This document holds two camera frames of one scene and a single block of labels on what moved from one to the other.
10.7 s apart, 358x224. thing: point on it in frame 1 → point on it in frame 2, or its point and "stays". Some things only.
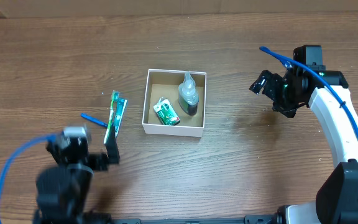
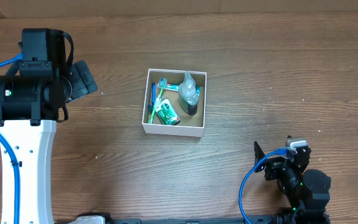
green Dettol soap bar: x=166 y=112 stays
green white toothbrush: x=115 y=96 → x=162 y=83
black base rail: x=248 y=219 stays
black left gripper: x=96 y=160 → x=81 y=78
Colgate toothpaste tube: x=121 y=104 → x=175 y=88
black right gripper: x=276 y=90 → x=272 y=168
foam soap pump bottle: x=188 y=98 stays
